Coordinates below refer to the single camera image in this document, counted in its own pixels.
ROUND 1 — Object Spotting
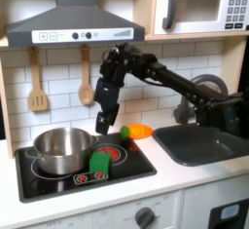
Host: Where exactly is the dark grey sink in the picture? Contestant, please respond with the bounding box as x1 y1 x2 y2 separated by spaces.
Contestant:
153 122 249 168

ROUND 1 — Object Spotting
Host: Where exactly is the wooden slotted spatula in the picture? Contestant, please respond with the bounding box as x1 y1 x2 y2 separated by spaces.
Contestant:
27 47 50 113

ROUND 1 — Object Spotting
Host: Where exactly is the steel pot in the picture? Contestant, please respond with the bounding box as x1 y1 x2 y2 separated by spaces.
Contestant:
25 127 100 176

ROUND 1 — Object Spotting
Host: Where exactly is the black appliance panel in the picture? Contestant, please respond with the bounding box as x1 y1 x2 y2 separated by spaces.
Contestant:
207 198 249 229

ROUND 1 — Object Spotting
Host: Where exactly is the black toy stove top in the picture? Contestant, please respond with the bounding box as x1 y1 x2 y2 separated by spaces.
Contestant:
14 131 158 204

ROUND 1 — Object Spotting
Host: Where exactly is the white cabinet door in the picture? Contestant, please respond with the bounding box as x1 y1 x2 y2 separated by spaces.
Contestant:
179 173 249 229

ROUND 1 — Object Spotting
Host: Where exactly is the dark grey oven knob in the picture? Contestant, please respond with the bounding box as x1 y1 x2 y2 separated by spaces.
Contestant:
134 207 156 229

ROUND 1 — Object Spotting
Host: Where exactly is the grey range hood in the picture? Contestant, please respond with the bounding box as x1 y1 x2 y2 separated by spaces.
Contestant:
5 0 146 48

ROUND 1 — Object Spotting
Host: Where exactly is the wooden spoon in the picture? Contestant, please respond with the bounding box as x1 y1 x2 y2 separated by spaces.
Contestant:
78 45 95 106

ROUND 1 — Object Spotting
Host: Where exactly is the green block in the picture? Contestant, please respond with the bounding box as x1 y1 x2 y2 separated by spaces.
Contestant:
89 150 112 174

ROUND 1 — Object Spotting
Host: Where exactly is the dark grey tap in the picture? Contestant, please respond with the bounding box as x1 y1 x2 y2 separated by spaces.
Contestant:
173 74 230 125

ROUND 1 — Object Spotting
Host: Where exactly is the orange toy carrot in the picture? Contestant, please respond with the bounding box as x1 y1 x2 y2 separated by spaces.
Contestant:
120 123 155 140

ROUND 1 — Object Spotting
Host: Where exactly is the white toy microwave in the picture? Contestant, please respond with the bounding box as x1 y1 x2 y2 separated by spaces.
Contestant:
154 0 249 36

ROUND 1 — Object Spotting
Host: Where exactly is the white oven front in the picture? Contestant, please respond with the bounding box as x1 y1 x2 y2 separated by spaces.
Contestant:
18 190 183 229

